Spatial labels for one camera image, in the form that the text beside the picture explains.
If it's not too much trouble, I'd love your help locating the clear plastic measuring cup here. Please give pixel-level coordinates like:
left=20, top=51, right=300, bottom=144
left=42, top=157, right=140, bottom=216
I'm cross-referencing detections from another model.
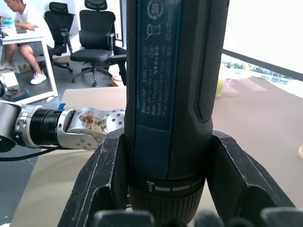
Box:
left=214, top=75, right=238, bottom=100

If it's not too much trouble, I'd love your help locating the black mesh office chair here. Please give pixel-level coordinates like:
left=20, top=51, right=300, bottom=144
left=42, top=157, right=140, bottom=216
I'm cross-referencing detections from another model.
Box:
left=44, top=1, right=76, bottom=73
left=70, top=0, right=127, bottom=87

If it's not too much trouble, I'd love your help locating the seated person in white shirt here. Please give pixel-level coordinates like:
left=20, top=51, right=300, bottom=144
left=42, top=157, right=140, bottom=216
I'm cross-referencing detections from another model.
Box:
left=0, top=0, right=56, bottom=85

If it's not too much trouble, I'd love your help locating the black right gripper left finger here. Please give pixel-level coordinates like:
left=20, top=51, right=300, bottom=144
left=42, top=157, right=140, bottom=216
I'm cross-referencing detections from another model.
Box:
left=58, top=131, right=130, bottom=227

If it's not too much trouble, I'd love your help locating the white office desk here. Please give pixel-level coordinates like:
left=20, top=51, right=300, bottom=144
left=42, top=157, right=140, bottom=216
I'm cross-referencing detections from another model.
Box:
left=0, top=27, right=59, bottom=98

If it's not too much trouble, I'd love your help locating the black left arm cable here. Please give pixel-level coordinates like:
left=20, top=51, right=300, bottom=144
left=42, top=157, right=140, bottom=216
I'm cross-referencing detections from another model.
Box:
left=0, top=144, right=65, bottom=162

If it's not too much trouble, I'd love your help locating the dark window frame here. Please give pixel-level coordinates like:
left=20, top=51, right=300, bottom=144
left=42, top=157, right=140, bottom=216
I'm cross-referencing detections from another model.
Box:
left=222, top=48, right=303, bottom=82

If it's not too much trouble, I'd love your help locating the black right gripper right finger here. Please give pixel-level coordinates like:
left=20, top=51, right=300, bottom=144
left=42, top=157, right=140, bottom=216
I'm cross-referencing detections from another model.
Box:
left=205, top=130, right=296, bottom=221

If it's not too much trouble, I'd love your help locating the yellow-green ball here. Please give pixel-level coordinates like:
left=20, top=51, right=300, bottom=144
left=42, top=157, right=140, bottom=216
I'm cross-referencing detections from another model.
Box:
left=214, top=78, right=224, bottom=99

